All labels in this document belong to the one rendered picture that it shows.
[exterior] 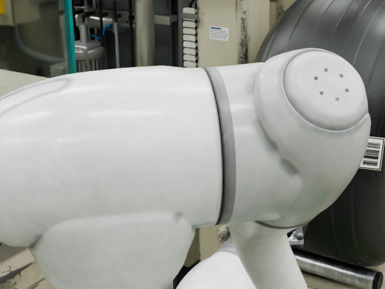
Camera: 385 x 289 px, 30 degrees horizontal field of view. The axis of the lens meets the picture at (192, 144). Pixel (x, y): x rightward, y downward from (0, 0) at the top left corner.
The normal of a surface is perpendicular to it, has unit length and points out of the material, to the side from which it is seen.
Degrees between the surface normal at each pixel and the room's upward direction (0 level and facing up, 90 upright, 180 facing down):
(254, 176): 96
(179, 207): 109
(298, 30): 38
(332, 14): 28
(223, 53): 90
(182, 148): 69
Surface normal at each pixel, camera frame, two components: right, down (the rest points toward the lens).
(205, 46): -0.55, 0.29
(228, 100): 0.07, -0.48
